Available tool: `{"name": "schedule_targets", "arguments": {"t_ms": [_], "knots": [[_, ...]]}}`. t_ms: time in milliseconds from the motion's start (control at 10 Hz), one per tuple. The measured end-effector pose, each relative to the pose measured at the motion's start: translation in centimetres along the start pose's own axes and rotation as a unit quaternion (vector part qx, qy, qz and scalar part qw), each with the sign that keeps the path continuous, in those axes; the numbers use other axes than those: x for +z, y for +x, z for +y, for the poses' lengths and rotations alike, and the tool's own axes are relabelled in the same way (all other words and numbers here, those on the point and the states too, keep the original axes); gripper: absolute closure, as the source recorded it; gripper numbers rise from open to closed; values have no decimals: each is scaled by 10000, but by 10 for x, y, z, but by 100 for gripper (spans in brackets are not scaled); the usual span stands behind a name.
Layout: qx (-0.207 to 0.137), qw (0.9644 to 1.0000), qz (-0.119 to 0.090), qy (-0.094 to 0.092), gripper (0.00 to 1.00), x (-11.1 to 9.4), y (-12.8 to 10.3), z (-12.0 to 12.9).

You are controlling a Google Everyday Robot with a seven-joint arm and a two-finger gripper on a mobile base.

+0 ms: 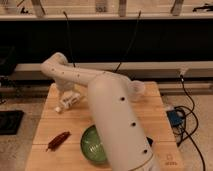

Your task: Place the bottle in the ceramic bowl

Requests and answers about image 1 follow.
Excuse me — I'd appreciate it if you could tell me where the black hanging cable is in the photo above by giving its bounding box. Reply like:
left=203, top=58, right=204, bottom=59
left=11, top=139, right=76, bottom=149
left=113, top=10, right=142, bottom=74
left=62, top=10, right=77, bottom=69

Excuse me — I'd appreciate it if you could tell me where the white plastic bottle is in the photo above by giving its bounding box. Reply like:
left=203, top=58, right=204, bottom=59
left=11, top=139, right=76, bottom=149
left=55, top=92, right=81, bottom=113

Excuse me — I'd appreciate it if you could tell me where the clear plastic cup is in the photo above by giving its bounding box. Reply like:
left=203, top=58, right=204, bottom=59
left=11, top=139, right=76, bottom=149
left=131, top=80, right=145, bottom=102

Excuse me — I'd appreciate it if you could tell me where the black rectangular block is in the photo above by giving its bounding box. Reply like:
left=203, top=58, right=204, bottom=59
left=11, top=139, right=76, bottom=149
left=147, top=137, right=153, bottom=146

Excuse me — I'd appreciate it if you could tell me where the black left hanging cable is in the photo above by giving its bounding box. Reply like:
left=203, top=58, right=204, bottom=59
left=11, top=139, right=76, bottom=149
left=62, top=10, right=77, bottom=69

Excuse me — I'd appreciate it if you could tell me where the black right hanging cable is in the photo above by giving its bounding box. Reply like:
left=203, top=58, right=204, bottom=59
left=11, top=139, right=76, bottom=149
left=113, top=10, right=142, bottom=74

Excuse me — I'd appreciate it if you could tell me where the blue power adapter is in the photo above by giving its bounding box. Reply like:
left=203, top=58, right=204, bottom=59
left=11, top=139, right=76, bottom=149
left=167, top=110, right=183, bottom=127

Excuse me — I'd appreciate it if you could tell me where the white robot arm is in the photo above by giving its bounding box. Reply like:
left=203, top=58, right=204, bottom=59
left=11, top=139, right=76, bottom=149
left=41, top=52, right=161, bottom=171

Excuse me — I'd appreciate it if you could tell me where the green ceramic bowl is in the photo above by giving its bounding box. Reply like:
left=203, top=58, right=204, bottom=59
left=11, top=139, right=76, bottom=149
left=80, top=125, right=107, bottom=164

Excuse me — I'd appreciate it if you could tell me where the black floor mat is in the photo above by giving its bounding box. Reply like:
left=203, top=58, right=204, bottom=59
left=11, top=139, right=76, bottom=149
left=0, top=110, right=24, bottom=135

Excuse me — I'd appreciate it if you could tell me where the red chili pepper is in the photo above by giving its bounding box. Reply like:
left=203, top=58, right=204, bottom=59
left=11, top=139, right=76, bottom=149
left=46, top=131, right=71, bottom=151

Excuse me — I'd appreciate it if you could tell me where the black floor cable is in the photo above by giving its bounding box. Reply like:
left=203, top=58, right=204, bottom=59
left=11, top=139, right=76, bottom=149
left=174, top=75, right=207, bottom=171

